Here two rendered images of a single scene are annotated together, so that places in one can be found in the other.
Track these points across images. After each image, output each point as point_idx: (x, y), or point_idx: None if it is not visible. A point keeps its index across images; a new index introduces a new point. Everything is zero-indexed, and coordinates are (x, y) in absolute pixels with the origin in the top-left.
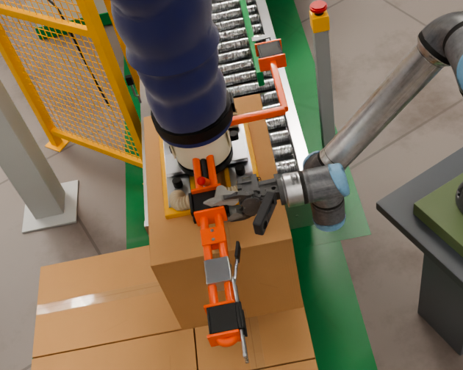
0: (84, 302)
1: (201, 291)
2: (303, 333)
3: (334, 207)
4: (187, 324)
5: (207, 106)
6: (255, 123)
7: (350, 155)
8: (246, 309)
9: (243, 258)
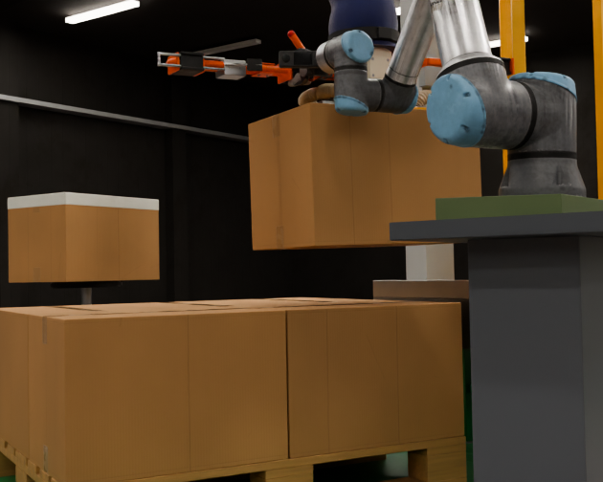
0: (278, 299)
1: (264, 179)
2: (312, 308)
3: (338, 67)
4: (255, 239)
5: (346, 6)
6: None
7: (396, 51)
8: (283, 228)
9: (285, 127)
